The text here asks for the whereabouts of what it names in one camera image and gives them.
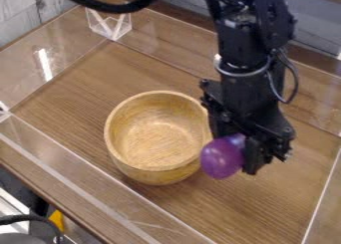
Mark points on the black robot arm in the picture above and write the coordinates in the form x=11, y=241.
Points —
x=253, y=30

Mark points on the brown wooden bowl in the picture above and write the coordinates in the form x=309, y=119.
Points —
x=156, y=132

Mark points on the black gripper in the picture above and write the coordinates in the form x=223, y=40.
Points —
x=243, y=105

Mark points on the clear acrylic tray wall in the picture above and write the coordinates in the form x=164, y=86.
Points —
x=53, y=147

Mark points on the purple toy eggplant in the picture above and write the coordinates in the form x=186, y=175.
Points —
x=221, y=156

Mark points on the yellow black machine base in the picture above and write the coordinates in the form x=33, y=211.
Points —
x=49, y=231

